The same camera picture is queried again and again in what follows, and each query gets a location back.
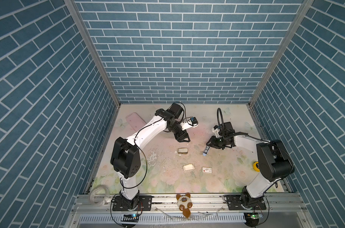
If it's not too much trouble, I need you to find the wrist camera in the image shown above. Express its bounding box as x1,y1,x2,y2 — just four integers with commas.
212,126,221,138
180,117,198,130

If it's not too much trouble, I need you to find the staple box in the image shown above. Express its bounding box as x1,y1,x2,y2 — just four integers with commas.
202,167,212,173

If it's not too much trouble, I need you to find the yellow tape roll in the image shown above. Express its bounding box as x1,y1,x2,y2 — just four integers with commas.
253,161,260,172

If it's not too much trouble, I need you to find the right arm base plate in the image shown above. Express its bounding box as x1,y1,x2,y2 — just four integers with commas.
222,194,267,211

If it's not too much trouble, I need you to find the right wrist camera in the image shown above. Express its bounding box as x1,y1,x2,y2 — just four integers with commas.
212,126,221,138

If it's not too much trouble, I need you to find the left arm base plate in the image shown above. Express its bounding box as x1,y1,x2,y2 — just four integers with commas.
111,195,153,211

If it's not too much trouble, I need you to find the beige mini stapler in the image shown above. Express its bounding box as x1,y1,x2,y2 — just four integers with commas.
177,148,188,154

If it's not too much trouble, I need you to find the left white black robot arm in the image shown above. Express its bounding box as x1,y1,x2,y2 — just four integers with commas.
110,102,198,201

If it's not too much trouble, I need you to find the pink rectangular case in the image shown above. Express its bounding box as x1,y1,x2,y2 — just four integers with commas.
126,112,146,132

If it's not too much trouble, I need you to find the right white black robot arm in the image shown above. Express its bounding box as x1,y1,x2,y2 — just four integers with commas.
204,122,295,210

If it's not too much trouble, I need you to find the blue mini stapler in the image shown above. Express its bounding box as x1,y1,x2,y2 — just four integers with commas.
203,146,210,156

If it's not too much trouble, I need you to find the panda plush toy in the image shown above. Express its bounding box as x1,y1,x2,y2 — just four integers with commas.
176,193,192,218

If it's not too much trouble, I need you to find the white coiled cable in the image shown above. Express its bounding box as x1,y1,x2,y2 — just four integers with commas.
88,184,111,206

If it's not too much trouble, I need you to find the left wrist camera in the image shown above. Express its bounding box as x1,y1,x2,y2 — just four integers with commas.
180,117,198,130

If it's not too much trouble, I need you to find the aluminium front rail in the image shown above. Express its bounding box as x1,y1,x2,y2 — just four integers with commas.
72,192,307,214

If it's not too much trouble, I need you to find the staple box tray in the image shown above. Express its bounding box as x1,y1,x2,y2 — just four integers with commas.
183,164,195,172

